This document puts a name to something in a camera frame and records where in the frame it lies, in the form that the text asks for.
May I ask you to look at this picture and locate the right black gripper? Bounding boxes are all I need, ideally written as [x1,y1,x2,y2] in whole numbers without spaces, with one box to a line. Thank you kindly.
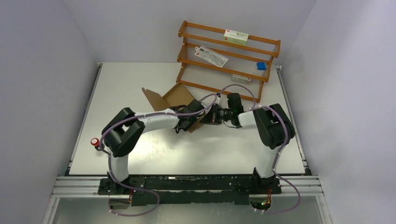
[200,103,233,125]

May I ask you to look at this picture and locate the brown cardboard box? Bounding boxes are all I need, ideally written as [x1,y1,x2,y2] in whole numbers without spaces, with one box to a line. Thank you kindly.
[139,82,202,133]

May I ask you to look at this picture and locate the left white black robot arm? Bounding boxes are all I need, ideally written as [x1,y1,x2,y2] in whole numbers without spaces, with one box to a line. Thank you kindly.
[92,99,206,194]

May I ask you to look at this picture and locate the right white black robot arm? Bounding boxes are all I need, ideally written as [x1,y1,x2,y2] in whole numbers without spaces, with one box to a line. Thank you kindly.
[200,93,295,193]

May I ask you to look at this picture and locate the green white box bottom shelf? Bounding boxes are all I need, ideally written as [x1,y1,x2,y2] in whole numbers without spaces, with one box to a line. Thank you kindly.
[231,74,251,85]

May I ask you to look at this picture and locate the green white box shelf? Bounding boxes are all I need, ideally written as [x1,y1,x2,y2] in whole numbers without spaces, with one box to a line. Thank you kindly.
[231,74,251,85]
[223,29,249,46]

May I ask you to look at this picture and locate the green white box top shelf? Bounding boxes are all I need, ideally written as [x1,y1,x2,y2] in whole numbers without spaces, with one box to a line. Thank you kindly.
[223,29,249,46]

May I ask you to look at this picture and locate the orange wooden shelf rack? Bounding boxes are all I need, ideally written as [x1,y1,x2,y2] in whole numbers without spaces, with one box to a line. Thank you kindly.
[176,21,281,103]

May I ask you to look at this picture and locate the clear plastic packet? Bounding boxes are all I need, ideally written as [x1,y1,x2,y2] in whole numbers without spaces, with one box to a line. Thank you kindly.
[194,46,229,68]

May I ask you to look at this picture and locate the small blue object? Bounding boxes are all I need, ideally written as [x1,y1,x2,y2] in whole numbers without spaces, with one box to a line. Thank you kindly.
[256,62,267,70]

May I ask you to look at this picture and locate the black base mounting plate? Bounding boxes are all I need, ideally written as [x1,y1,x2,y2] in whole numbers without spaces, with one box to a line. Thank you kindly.
[97,171,281,206]

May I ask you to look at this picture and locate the red emergency stop button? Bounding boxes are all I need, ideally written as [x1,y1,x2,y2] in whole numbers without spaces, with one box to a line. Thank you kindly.
[90,138,103,151]

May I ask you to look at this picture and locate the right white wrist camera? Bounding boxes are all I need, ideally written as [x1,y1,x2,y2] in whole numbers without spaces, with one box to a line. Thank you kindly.
[215,94,223,105]

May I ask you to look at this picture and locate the aluminium frame rail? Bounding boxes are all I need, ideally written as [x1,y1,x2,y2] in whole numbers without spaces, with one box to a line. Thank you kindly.
[43,175,333,224]

